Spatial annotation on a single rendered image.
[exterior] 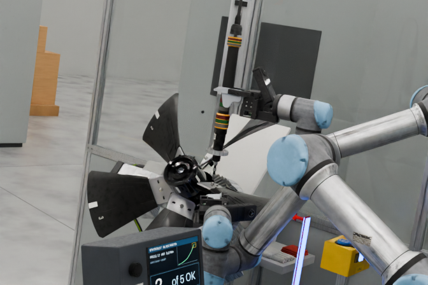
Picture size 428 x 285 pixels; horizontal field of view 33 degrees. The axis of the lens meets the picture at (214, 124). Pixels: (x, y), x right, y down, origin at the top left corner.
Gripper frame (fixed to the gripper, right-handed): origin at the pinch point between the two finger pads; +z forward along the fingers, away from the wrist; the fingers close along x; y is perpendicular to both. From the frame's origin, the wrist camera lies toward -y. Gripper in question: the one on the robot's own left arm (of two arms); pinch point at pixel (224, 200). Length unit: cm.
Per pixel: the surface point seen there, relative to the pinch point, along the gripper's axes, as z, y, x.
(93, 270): -75, 27, -4
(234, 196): 2.7, -3.0, -0.6
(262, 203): 1.8, -11.5, 0.8
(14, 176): 442, 182, 98
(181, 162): 15.1, 13.7, -8.0
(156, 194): 19.0, 21.5, 3.7
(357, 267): 8.8, -43.4, 22.1
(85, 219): 142, 66, 49
